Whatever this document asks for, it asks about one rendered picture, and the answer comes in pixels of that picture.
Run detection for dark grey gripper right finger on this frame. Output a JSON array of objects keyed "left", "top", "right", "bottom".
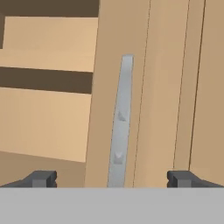
[{"left": 166, "top": 170, "right": 224, "bottom": 188}]

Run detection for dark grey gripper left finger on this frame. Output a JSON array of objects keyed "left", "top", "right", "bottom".
[{"left": 0, "top": 170, "right": 58, "bottom": 188}]

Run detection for light wood cabinet shelves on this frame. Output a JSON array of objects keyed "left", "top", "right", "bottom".
[{"left": 0, "top": 0, "right": 101, "bottom": 187}]

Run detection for light wood cabinet side panel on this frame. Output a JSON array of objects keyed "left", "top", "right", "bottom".
[{"left": 172, "top": 0, "right": 224, "bottom": 186}]

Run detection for light wood cabinet door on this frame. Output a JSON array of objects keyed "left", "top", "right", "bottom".
[{"left": 83, "top": 0, "right": 191, "bottom": 188}]

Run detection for grey cabinet door handle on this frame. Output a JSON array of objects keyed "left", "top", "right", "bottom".
[{"left": 106, "top": 53, "right": 135, "bottom": 188}]

